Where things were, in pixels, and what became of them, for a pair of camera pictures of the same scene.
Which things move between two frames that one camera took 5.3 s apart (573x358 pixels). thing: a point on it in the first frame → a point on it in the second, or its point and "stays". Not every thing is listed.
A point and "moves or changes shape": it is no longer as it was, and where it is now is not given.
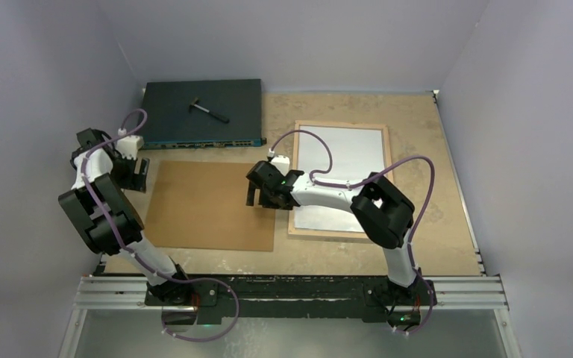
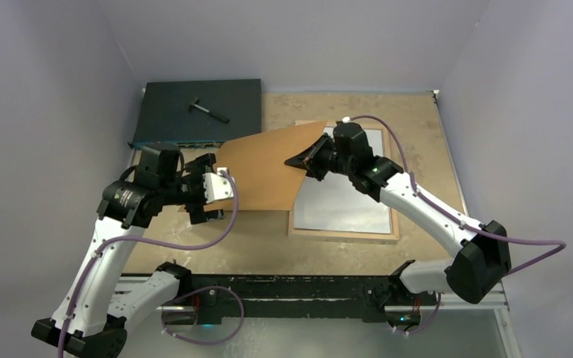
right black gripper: (265, 201) → (306, 159)
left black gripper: (133, 181) → (203, 164)
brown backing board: (203, 205) moves or changes shape
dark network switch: (201, 113) stays
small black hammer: (194, 101) stays
